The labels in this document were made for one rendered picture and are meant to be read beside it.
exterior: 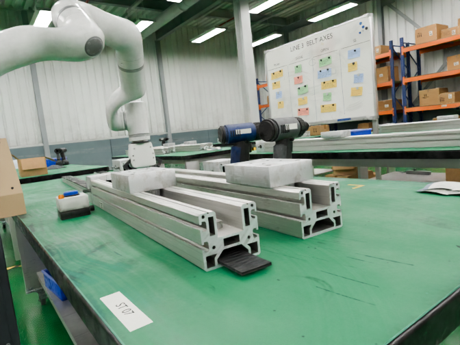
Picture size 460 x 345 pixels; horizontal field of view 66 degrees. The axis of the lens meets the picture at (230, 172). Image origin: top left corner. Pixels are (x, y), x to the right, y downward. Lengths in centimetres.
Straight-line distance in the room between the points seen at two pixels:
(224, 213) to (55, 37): 73
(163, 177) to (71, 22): 53
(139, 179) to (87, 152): 1184
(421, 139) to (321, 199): 156
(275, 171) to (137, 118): 89
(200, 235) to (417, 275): 28
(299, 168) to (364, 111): 316
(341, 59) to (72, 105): 997
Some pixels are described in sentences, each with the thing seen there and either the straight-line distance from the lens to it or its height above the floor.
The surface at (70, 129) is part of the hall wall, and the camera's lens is 1259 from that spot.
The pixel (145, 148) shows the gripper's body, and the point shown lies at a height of 95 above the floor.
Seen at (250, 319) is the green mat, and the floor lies 78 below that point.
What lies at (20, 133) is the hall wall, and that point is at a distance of 1233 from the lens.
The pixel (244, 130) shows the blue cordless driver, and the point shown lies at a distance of 110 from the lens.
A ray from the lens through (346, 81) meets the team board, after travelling 397.
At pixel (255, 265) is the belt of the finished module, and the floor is 79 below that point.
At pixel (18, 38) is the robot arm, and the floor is 128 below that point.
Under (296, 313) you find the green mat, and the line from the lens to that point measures 41.
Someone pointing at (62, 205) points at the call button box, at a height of 82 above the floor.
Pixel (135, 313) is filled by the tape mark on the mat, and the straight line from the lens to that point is 45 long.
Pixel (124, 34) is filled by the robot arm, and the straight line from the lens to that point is 123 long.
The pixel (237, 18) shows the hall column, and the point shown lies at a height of 384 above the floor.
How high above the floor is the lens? 98
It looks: 7 degrees down
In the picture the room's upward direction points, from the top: 6 degrees counter-clockwise
